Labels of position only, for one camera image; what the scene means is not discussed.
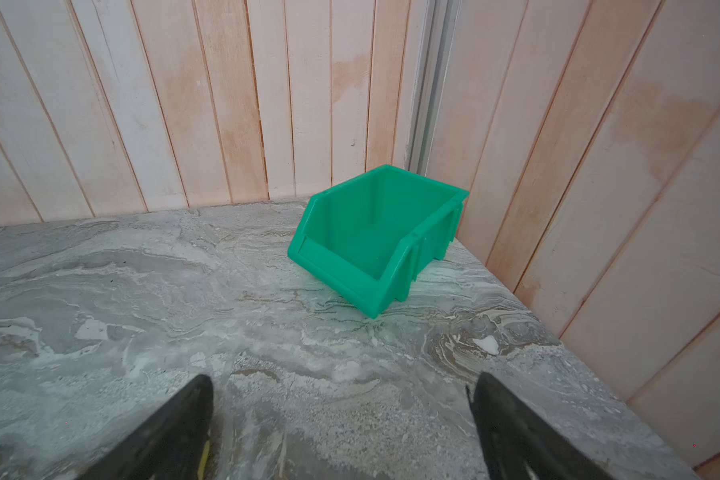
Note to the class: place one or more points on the aluminium corner frame post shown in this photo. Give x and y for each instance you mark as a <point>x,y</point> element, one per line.
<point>437,35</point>

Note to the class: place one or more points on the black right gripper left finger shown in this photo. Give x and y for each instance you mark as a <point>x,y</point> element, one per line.
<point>173,443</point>

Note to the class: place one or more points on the green plastic storage bin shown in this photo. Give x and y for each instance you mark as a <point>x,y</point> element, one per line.
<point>369,237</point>

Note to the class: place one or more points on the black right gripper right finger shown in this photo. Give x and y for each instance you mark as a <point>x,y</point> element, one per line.
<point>517,443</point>

